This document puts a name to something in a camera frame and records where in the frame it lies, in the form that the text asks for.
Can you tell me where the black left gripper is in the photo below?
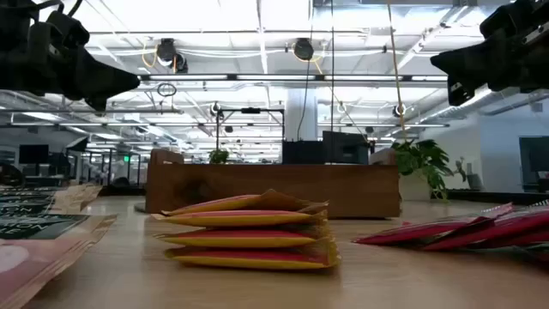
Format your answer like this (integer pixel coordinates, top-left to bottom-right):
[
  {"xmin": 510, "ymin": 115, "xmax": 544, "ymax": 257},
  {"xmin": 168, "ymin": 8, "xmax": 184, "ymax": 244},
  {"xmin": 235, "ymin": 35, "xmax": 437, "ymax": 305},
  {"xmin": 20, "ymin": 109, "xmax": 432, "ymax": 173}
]
[{"xmin": 0, "ymin": 3, "xmax": 142, "ymax": 112}]

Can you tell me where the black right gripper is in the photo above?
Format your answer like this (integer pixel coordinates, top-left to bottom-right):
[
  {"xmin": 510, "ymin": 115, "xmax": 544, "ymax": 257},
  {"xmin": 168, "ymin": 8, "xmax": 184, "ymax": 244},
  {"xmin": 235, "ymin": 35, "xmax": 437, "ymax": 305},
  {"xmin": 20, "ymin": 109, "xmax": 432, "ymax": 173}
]
[{"xmin": 430, "ymin": 21, "xmax": 549, "ymax": 107}]

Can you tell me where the brown wooden compartment box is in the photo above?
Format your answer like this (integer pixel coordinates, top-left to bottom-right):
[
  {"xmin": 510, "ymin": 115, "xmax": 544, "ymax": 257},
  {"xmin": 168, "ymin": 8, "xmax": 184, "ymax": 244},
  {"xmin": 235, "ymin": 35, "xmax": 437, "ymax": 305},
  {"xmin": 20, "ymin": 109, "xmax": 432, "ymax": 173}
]
[{"xmin": 144, "ymin": 148, "xmax": 402, "ymax": 220}]

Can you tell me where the black desk monitor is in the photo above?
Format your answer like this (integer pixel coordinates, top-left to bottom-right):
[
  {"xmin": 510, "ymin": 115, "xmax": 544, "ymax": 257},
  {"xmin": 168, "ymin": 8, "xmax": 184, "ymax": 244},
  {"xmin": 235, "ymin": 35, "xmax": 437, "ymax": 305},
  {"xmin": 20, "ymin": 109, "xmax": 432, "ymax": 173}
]
[{"xmin": 18, "ymin": 144, "xmax": 50, "ymax": 165}]

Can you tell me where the green potted plant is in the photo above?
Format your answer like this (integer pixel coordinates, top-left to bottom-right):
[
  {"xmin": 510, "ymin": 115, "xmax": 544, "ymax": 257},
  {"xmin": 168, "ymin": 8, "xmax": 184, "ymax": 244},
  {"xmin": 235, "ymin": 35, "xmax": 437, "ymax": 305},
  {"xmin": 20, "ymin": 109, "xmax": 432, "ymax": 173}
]
[{"xmin": 390, "ymin": 139, "xmax": 468, "ymax": 203}]

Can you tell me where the small background plant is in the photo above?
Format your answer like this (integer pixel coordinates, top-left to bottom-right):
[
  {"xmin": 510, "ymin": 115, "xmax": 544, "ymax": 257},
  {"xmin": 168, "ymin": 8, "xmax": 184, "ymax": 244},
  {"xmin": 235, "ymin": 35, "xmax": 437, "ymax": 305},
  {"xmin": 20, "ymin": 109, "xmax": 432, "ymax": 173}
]
[{"xmin": 208, "ymin": 148, "xmax": 231, "ymax": 165}]

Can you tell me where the black background monitor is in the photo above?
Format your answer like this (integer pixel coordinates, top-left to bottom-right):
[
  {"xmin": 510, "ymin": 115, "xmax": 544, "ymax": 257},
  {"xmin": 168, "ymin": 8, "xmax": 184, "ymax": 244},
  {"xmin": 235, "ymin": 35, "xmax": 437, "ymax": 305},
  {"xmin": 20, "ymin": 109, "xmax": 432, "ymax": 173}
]
[{"xmin": 322, "ymin": 130, "xmax": 371, "ymax": 166}]

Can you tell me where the white building column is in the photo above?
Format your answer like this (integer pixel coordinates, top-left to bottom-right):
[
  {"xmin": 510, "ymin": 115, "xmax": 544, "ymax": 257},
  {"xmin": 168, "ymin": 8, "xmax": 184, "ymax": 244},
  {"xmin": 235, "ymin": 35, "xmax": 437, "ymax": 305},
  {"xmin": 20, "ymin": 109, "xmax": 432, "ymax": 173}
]
[{"xmin": 285, "ymin": 88, "xmax": 319, "ymax": 142}]

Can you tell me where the long ceiling light strip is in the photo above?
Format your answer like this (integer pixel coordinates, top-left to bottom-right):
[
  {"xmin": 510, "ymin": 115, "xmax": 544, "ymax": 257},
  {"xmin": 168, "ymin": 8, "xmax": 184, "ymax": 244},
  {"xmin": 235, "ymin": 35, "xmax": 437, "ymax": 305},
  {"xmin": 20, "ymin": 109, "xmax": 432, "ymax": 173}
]
[{"xmin": 139, "ymin": 73, "xmax": 449, "ymax": 82}]

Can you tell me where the black background cabinet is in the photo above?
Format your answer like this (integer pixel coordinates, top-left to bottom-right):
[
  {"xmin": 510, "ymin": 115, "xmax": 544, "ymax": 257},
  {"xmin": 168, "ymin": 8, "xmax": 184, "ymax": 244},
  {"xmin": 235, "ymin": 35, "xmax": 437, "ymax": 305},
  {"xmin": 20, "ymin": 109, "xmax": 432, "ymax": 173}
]
[{"xmin": 281, "ymin": 140, "xmax": 325, "ymax": 166}]

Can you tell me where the yellow hanging cable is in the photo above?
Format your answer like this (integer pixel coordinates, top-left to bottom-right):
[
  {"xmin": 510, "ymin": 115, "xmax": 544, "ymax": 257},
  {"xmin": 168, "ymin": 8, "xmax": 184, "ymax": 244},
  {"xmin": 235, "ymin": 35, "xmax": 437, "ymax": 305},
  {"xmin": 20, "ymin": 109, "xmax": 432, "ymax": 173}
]
[{"xmin": 387, "ymin": 0, "xmax": 407, "ymax": 142}]

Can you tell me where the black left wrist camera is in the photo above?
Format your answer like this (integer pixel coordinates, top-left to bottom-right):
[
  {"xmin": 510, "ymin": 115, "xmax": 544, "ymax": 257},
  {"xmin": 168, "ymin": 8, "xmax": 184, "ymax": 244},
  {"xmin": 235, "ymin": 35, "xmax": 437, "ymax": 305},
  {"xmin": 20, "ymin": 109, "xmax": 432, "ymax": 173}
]
[{"xmin": 45, "ymin": 10, "xmax": 91, "ymax": 48}]

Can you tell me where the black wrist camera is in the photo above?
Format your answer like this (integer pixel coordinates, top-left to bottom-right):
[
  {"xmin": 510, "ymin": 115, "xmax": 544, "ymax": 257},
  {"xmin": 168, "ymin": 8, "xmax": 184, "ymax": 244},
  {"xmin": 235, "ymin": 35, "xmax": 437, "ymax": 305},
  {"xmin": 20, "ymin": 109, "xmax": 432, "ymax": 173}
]
[
  {"xmin": 479, "ymin": 0, "xmax": 537, "ymax": 40},
  {"xmin": 45, "ymin": 10, "xmax": 91, "ymax": 48}
]

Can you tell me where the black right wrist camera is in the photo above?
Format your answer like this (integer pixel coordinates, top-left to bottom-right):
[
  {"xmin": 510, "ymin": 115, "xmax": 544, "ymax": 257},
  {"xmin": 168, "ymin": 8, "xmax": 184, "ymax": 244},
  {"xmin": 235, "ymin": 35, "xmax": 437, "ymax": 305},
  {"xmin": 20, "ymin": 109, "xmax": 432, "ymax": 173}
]
[{"xmin": 479, "ymin": 0, "xmax": 537, "ymax": 40}]

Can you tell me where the black ceiling cable reel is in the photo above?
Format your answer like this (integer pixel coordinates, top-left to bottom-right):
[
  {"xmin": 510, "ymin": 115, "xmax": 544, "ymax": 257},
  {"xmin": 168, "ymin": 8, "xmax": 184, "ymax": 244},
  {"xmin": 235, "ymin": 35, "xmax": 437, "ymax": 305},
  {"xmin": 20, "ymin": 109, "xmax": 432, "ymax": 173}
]
[
  {"xmin": 154, "ymin": 37, "xmax": 190, "ymax": 74},
  {"xmin": 293, "ymin": 37, "xmax": 316, "ymax": 62}
]

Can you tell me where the dark wall screen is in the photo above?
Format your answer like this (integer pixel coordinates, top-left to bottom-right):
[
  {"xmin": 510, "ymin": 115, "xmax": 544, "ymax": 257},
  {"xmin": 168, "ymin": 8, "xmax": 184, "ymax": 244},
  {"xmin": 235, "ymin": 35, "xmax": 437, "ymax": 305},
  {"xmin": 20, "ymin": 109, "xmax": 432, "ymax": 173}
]
[{"xmin": 518, "ymin": 136, "xmax": 549, "ymax": 173}]

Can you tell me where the black coiled hanging cable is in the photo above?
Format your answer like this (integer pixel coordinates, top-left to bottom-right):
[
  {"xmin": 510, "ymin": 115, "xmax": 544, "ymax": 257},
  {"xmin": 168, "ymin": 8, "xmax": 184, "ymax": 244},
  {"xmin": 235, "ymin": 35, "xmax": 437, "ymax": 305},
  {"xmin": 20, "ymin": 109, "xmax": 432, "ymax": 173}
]
[{"xmin": 329, "ymin": 0, "xmax": 336, "ymax": 165}]

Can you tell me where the black background frame stand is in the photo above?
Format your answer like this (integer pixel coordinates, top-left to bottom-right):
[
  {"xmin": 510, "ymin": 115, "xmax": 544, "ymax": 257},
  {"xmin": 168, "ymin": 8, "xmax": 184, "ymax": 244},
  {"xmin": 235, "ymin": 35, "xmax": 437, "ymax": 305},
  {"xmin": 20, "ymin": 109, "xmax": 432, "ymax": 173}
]
[{"xmin": 215, "ymin": 106, "xmax": 286, "ymax": 152}]

